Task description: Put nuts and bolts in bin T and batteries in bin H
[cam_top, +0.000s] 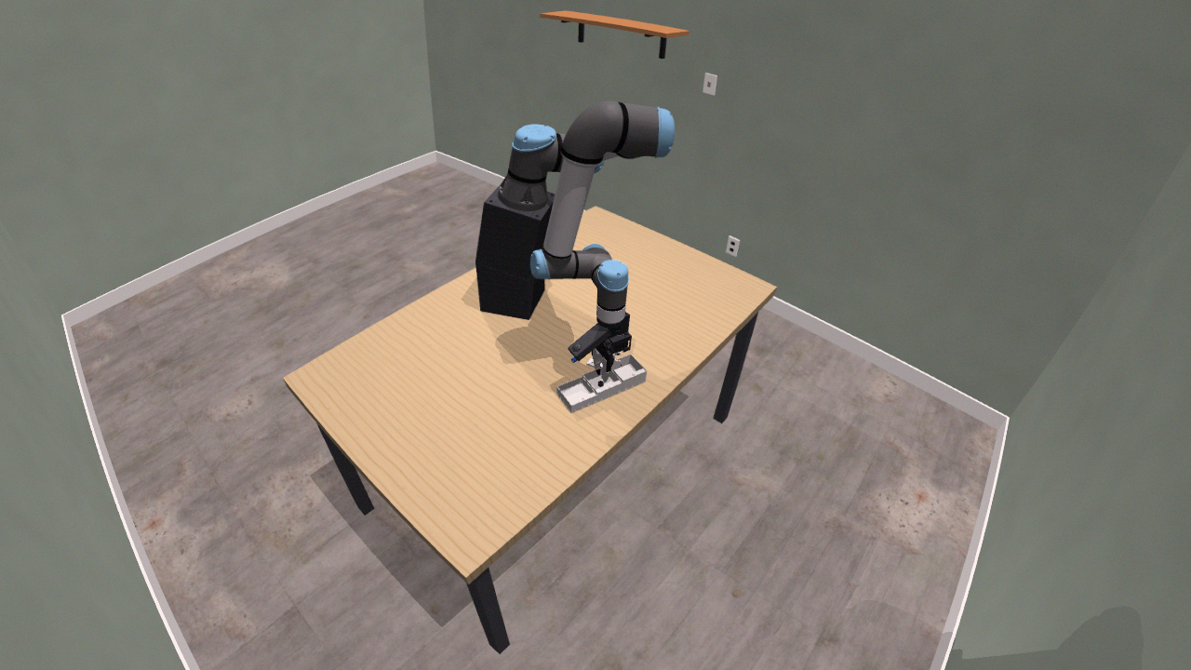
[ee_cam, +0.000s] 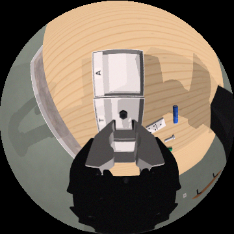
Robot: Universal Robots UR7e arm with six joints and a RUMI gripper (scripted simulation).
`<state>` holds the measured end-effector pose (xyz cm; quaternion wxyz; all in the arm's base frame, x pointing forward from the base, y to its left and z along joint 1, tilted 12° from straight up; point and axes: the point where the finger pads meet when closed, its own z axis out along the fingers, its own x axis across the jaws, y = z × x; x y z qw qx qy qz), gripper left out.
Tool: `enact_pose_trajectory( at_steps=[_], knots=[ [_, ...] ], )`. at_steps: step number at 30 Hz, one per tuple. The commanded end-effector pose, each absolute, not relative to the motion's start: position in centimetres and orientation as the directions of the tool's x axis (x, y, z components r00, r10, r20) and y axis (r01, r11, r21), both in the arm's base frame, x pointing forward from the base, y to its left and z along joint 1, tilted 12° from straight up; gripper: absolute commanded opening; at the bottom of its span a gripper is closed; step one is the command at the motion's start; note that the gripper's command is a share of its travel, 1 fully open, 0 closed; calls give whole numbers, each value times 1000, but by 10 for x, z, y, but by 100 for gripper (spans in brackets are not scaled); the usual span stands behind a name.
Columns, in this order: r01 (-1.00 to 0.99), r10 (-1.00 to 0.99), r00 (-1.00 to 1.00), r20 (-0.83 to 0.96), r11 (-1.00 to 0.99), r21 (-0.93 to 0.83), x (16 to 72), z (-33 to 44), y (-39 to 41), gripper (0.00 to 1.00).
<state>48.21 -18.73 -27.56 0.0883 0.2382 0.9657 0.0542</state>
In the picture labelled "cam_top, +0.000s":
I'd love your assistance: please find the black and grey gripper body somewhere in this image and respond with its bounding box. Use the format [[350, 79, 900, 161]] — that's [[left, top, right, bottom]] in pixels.
[[596, 312, 632, 357]]

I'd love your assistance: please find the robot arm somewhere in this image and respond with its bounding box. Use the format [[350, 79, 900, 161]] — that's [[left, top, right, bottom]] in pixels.
[[498, 100, 675, 324]]

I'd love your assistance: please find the white rack of three labelled bins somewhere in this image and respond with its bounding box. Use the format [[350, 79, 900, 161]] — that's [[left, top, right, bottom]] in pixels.
[[556, 353, 647, 413]]

